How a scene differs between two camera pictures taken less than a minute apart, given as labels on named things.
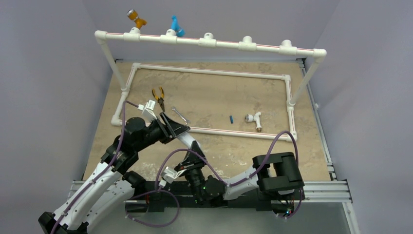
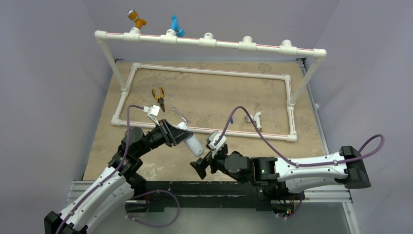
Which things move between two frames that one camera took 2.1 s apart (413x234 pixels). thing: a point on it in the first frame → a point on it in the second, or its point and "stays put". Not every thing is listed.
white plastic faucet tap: [251, 118] stays put
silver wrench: [187, 121] stays put
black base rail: [177, 197] stays put
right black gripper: [194, 162] → [209, 160]
